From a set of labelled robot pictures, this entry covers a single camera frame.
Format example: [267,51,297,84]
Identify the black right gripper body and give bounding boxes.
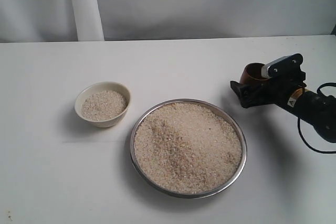
[252,71,306,108]

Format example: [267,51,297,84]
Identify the brown wooden cup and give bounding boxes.
[239,63,268,86]

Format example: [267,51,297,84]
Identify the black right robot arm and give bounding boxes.
[247,54,335,143]

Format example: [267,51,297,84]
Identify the rice in steel tray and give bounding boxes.
[134,103,242,194]

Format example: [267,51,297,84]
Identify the cream ceramic bowl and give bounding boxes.
[74,82,131,128]

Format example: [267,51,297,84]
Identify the rice in cream bowl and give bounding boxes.
[81,90,128,121]

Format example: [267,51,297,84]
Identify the round steel tray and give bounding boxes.
[130,99,247,199]

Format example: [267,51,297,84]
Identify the white backdrop cloth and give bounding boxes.
[1,0,335,42]

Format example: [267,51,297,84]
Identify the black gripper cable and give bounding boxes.
[297,82,336,154]

